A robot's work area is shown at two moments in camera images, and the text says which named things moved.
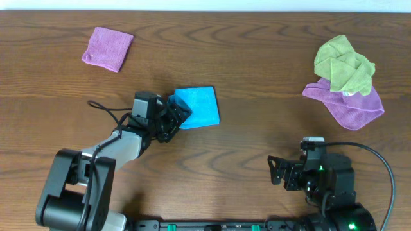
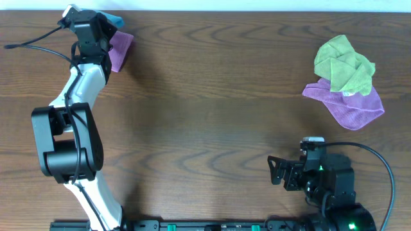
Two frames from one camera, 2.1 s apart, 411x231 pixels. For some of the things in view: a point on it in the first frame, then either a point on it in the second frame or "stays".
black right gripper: x=289 y=175 stays
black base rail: x=243 y=225 stays
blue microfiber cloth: x=202 y=102 -> x=115 y=21
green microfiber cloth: x=346 y=70 stays
